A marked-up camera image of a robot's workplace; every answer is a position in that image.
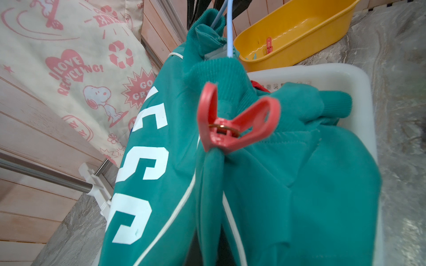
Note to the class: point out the white clothes rack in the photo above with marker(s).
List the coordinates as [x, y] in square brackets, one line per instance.
[94, 183]

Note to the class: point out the green jacket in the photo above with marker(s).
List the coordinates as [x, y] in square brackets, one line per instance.
[175, 204]

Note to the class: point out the blue red white jacket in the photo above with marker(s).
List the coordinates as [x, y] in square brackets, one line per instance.
[259, 87]

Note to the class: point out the cream pink print jacket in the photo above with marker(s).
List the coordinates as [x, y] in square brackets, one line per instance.
[85, 61]

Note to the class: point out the yellow plastic tray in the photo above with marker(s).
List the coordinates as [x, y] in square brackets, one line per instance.
[299, 29]

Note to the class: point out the white plastic laundry basket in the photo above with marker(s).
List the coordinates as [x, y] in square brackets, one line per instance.
[332, 86]

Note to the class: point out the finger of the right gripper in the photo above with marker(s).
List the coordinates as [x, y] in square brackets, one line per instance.
[239, 6]
[195, 8]

